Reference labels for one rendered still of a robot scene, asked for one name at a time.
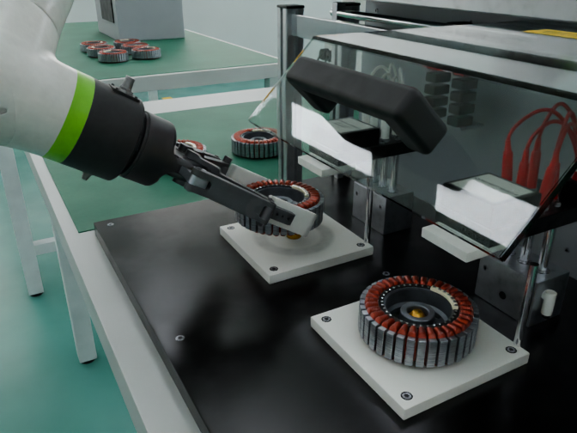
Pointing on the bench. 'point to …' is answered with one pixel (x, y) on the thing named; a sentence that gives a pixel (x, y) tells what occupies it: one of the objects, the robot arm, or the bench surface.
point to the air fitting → (548, 303)
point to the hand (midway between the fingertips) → (276, 202)
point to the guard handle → (370, 100)
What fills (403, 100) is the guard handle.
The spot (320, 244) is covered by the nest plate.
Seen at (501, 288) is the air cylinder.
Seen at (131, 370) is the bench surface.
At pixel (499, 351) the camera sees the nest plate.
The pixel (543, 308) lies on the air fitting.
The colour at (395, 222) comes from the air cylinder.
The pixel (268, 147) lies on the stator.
